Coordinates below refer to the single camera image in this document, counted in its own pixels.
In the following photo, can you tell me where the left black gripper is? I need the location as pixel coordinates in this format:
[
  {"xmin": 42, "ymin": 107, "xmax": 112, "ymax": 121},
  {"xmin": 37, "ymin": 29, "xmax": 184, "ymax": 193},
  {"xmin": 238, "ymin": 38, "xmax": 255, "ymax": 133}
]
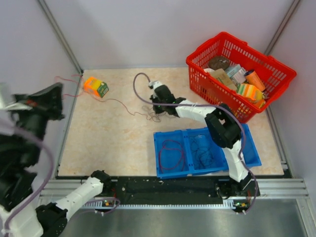
[{"xmin": 6, "ymin": 81, "xmax": 67, "ymax": 163}]

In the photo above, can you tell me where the red cable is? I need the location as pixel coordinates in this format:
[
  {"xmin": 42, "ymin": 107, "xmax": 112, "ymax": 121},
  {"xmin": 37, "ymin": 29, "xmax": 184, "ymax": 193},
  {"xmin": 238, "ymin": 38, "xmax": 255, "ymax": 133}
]
[
  {"xmin": 158, "ymin": 139, "xmax": 187, "ymax": 171},
  {"xmin": 54, "ymin": 74, "xmax": 151, "ymax": 118}
]

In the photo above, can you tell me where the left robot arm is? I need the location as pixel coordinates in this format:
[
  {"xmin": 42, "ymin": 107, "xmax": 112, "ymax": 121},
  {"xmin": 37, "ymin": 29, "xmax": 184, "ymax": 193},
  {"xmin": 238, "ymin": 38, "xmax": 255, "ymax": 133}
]
[{"xmin": 0, "ymin": 82, "xmax": 112, "ymax": 237}]

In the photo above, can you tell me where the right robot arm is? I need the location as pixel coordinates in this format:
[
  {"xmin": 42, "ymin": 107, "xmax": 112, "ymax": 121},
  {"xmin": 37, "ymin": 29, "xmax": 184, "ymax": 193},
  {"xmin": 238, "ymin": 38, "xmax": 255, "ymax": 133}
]
[{"xmin": 149, "ymin": 81, "xmax": 259, "ymax": 198}]

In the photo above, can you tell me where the orange striped sponge block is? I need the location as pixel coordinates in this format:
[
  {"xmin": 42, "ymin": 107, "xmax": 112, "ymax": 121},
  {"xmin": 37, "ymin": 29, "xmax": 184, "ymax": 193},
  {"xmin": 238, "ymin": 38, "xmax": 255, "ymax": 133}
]
[{"xmin": 83, "ymin": 77, "xmax": 102, "ymax": 96}]

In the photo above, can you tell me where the small green box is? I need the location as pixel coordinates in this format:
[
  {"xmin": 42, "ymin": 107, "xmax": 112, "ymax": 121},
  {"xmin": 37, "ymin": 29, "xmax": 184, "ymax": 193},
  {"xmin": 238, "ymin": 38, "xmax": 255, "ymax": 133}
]
[{"xmin": 97, "ymin": 82, "xmax": 109, "ymax": 98}]

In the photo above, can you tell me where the blue three-compartment plastic tray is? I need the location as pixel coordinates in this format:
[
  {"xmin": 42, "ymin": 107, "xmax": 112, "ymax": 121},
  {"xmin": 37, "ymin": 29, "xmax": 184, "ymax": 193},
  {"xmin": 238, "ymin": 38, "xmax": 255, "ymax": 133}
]
[{"xmin": 153, "ymin": 123, "xmax": 263, "ymax": 180}]

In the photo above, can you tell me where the brown cardboard box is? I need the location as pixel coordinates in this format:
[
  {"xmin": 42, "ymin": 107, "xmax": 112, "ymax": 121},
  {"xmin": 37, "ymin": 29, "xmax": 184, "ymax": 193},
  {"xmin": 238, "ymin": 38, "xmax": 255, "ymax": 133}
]
[{"xmin": 210, "ymin": 69, "xmax": 237, "ymax": 91}]

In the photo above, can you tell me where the brown round lid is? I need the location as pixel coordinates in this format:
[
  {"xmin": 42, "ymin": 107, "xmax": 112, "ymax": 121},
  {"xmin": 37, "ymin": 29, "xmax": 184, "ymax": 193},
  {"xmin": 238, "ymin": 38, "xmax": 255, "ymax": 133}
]
[{"xmin": 208, "ymin": 56, "xmax": 230, "ymax": 70}]

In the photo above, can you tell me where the pale blue packet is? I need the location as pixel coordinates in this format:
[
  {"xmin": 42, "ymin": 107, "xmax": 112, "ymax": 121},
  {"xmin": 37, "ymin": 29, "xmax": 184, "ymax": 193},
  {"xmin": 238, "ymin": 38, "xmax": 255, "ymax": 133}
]
[{"xmin": 225, "ymin": 64, "xmax": 246, "ymax": 86}]

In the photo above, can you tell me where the striped colourful sponge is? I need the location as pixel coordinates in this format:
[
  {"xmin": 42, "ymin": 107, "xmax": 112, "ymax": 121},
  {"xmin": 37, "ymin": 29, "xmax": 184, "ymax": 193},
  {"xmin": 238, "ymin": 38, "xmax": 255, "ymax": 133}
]
[{"xmin": 236, "ymin": 83, "xmax": 266, "ymax": 109}]

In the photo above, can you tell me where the orange cylindrical can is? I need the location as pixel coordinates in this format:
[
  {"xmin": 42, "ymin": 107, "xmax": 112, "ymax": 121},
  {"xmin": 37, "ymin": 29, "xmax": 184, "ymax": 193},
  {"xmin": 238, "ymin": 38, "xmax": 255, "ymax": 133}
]
[{"xmin": 244, "ymin": 70, "xmax": 266, "ymax": 92}]

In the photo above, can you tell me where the red plastic shopping basket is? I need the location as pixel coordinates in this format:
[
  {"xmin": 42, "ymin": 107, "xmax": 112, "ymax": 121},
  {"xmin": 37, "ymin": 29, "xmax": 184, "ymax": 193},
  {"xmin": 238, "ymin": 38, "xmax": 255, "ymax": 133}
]
[{"xmin": 186, "ymin": 32, "xmax": 297, "ymax": 123}]

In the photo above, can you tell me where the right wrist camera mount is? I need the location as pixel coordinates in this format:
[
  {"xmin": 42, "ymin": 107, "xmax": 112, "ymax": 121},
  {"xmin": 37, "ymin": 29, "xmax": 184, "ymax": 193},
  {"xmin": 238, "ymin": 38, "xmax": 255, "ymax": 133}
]
[{"xmin": 148, "ymin": 80, "xmax": 163, "ymax": 90}]

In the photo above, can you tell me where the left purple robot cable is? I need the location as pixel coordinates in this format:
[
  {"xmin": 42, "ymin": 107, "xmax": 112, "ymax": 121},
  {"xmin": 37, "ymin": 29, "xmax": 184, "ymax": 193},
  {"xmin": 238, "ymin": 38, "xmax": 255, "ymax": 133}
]
[{"xmin": 0, "ymin": 118, "xmax": 121, "ymax": 233}]

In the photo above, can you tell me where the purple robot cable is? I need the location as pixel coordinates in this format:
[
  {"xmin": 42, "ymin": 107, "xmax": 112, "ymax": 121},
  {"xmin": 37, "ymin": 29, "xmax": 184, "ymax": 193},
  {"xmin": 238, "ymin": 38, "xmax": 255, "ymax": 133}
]
[
  {"xmin": 133, "ymin": 72, "xmax": 260, "ymax": 215},
  {"xmin": 0, "ymin": 118, "xmax": 121, "ymax": 233}
]

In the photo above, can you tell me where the left aluminium corner post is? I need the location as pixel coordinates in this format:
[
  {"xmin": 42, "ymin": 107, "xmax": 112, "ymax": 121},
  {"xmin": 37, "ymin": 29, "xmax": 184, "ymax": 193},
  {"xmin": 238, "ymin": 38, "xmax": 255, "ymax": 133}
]
[{"xmin": 36, "ymin": 0, "xmax": 83, "ymax": 75}]

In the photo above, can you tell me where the aluminium corner post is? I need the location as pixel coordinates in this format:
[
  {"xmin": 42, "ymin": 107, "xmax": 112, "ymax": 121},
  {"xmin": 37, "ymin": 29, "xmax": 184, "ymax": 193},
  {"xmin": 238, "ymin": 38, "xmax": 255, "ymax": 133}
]
[
  {"xmin": 36, "ymin": 0, "xmax": 83, "ymax": 75},
  {"xmin": 264, "ymin": 0, "xmax": 302, "ymax": 56}
]

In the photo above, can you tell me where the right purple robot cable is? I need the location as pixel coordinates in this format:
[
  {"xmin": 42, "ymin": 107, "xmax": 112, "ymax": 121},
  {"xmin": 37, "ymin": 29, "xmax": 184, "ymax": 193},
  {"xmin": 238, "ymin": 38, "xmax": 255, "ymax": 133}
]
[{"xmin": 133, "ymin": 72, "xmax": 260, "ymax": 215}]

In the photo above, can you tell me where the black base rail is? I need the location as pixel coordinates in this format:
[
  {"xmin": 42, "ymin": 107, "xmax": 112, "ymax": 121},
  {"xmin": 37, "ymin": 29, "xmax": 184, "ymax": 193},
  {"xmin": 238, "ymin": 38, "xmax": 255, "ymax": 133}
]
[{"xmin": 97, "ymin": 176, "xmax": 255, "ymax": 205}]

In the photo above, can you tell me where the right aluminium corner post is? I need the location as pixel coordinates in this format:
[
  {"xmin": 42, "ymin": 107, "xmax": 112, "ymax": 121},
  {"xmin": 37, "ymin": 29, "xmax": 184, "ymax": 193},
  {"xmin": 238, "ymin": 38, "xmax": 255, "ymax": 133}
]
[{"xmin": 264, "ymin": 0, "xmax": 302, "ymax": 56}]

